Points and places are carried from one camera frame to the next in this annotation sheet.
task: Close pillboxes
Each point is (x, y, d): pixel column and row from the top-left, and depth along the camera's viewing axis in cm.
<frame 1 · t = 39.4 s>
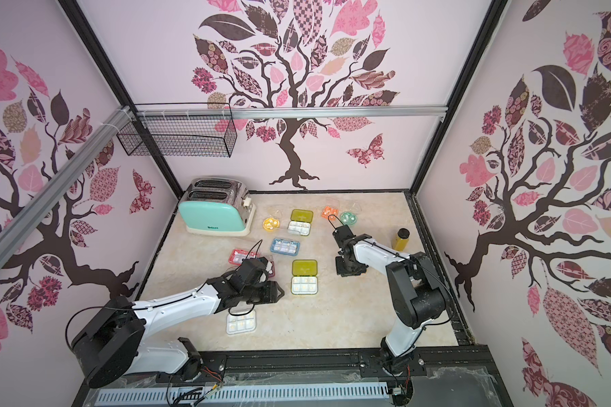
left hand: (279, 299, 84), fingers open
right hand: (348, 268, 93), fingers open
mint green toaster: (217, 206, 97), point 15 cm above the table
yellow round pillbox: (271, 224, 109), point 2 cm above the table
olive lid pillbox back: (300, 221, 111), on the table
yellow bottle black cap: (402, 239, 96), point 8 cm above the table
blue rectangular pillbox: (285, 247, 102), on the table
red rectangular pillbox: (238, 256, 99), on the table
green lid white pillbox: (304, 280, 94), on the table
clear white pillbox front: (241, 324, 83), on the table

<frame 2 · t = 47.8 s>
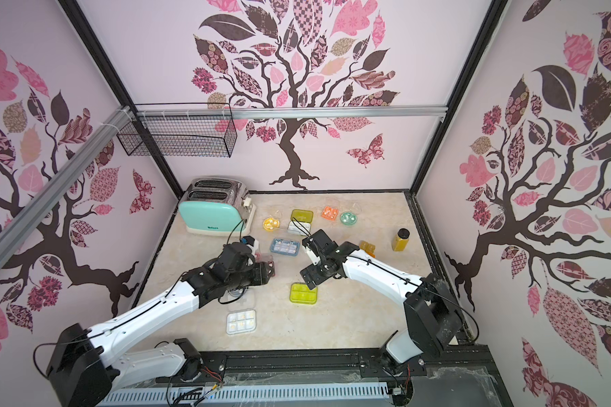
left hand: (268, 276, 80), fingers open
right hand: (316, 269, 85), fingers open
green lid white pillbox: (300, 293, 89), on the table
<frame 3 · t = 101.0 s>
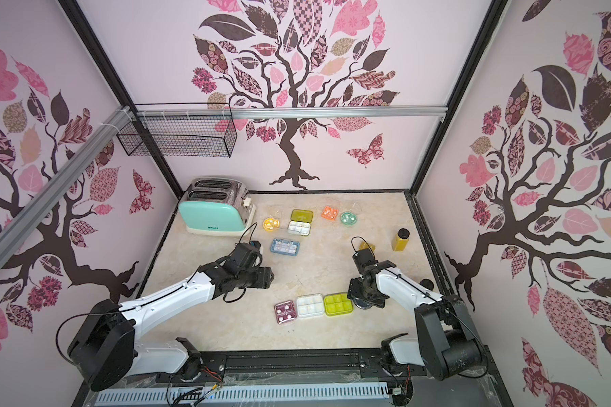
left hand: (266, 280, 85), fingers open
right hand: (361, 295, 88), fingers open
green lid white pillbox: (338, 303, 87), on the table
magenta small pillbox: (285, 311, 85), point 2 cm above the table
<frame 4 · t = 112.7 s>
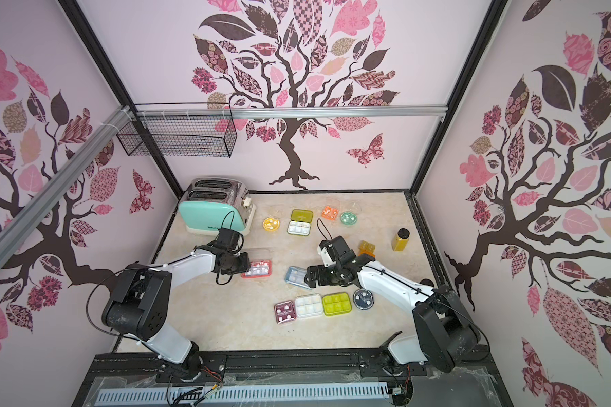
left hand: (247, 270, 94), fingers open
right hand: (316, 275, 85), fingers open
blue rectangular pillbox: (295, 275, 94), on the table
